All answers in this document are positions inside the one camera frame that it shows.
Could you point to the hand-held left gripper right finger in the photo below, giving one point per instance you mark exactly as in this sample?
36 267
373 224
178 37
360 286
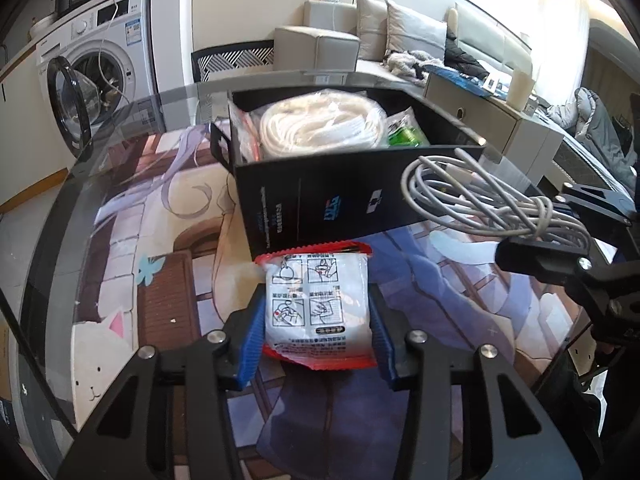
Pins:
382 340

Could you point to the grey fur blanket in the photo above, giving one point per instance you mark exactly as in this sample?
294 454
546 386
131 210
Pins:
407 62

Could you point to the beige cushion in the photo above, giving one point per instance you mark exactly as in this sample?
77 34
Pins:
372 25

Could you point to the grey cushion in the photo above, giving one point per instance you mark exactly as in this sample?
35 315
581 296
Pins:
415 30

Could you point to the pale green cushion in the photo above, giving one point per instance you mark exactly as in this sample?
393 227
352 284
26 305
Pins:
490 35

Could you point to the black jacket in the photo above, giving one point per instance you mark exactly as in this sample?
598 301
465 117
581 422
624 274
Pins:
465 57

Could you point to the white bandage roll bag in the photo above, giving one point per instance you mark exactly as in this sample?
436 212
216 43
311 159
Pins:
320 125

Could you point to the kitchen counter cabinets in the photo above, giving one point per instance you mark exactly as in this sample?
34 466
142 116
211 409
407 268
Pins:
20 125

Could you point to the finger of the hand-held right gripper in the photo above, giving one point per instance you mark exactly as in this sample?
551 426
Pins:
595 195
540 255

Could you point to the cream cylinder container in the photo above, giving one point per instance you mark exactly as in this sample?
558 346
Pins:
520 87

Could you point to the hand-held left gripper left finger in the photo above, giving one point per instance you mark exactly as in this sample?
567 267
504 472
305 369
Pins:
252 335

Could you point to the beige sideboard cabinet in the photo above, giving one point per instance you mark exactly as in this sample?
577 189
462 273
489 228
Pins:
500 115

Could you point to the beige sofa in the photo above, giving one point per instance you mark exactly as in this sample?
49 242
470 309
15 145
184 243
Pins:
315 45

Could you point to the blue tray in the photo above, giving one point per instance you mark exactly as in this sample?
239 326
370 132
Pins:
457 80

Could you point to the white washing machine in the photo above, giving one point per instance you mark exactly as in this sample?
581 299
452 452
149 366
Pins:
120 25

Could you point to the small beige frame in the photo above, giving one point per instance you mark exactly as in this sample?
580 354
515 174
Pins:
494 83

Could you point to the white bowl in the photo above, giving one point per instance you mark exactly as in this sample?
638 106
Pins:
42 25

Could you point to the grey puffer jacket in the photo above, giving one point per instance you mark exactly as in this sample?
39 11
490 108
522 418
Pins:
595 130

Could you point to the printed table mat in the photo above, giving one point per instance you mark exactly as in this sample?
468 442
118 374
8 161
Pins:
150 240

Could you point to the red white packet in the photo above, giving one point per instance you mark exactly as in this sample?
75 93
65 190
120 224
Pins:
310 310
245 130

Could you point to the black cardboard box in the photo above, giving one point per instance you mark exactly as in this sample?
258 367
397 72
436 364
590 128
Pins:
320 200

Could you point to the green medicine packet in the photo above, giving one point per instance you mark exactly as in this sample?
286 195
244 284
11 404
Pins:
407 135

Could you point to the patterned black chair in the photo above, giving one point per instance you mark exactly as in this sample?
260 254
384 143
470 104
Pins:
225 60

